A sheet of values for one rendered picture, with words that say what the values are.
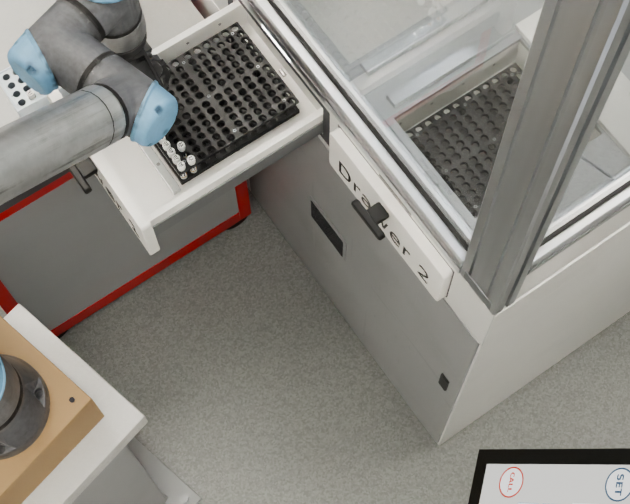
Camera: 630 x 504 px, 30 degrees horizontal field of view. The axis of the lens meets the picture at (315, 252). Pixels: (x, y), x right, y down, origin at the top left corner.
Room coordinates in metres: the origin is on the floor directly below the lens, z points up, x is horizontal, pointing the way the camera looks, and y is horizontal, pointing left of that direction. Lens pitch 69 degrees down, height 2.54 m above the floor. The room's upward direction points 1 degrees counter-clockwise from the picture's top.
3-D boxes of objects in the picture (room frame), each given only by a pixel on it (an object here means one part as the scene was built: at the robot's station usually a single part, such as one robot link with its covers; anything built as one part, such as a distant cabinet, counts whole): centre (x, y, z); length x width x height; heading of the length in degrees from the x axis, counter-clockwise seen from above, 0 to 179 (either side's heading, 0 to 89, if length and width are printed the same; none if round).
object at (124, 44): (0.87, 0.26, 1.16); 0.08 x 0.08 x 0.05
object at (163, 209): (0.91, 0.15, 0.86); 0.40 x 0.26 x 0.06; 124
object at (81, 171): (0.78, 0.35, 0.91); 0.07 x 0.04 x 0.01; 34
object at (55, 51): (0.79, 0.31, 1.24); 0.11 x 0.11 x 0.08; 51
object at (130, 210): (0.80, 0.33, 0.87); 0.29 x 0.02 x 0.11; 34
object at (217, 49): (0.91, 0.16, 0.87); 0.22 x 0.18 x 0.06; 124
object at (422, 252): (0.71, -0.11, 0.87); 0.29 x 0.02 x 0.11; 34
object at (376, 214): (0.70, -0.09, 0.91); 0.07 x 0.04 x 0.01; 34
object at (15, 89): (1.01, 0.46, 0.78); 0.12 x 0.08 x 0.04; 122
